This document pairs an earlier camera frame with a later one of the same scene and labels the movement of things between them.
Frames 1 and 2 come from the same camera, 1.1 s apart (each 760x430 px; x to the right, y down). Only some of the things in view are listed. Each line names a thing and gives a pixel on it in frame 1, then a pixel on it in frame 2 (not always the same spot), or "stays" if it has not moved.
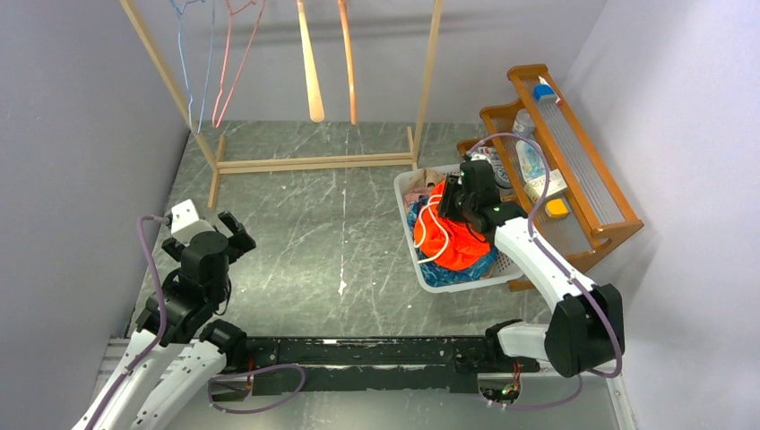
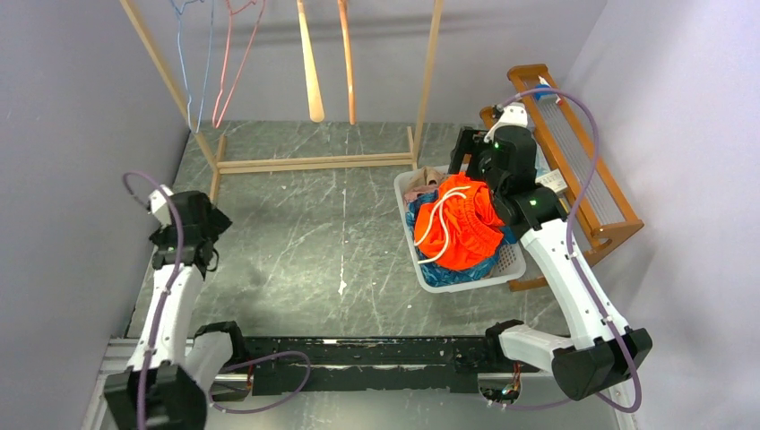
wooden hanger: [312, 78] stays
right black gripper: [446, 209] → [470, 141]
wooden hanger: [347, 39] stays
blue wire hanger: [180, 13] stays
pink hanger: [218, 123] stays
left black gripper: [240, 241] → [216, 222]
